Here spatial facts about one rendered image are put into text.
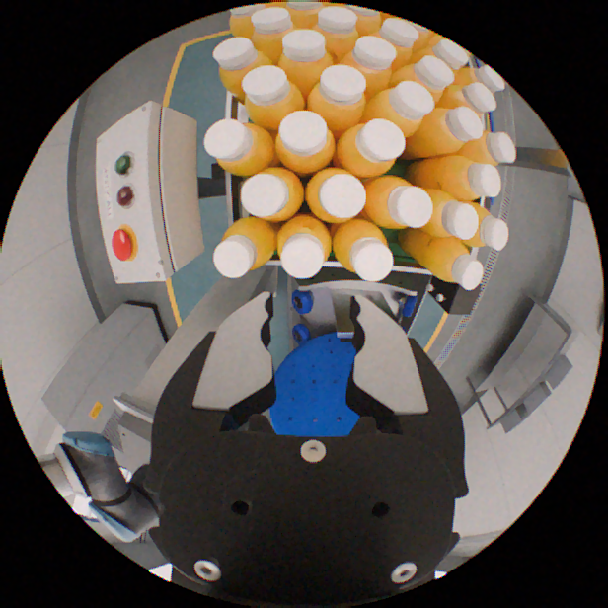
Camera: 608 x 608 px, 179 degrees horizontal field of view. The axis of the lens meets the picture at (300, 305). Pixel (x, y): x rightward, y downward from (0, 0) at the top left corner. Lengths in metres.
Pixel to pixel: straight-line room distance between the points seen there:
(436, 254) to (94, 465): 0.65
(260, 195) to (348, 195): 0.07
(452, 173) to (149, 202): 0.33
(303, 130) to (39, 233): 2.65
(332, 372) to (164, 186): 0.33
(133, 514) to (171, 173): 0.59
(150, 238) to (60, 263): 2.58
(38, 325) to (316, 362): 2.71
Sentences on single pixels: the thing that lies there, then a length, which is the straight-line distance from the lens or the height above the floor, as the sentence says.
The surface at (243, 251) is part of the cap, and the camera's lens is 0.19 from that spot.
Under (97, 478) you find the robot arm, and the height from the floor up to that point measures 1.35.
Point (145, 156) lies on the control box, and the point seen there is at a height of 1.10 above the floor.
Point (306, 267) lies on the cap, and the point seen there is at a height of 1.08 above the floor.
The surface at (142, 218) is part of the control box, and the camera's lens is 0.22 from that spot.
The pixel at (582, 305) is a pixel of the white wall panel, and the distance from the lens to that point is 3.47.
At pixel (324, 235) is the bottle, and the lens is 0.21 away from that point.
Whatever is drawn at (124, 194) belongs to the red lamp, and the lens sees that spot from 0.22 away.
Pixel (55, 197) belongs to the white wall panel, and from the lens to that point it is 2.81.
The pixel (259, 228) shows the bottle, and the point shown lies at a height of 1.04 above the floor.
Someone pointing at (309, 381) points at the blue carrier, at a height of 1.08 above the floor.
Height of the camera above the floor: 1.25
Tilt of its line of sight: 58 degrees down
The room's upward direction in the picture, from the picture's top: 175 degrees counter-clockwise
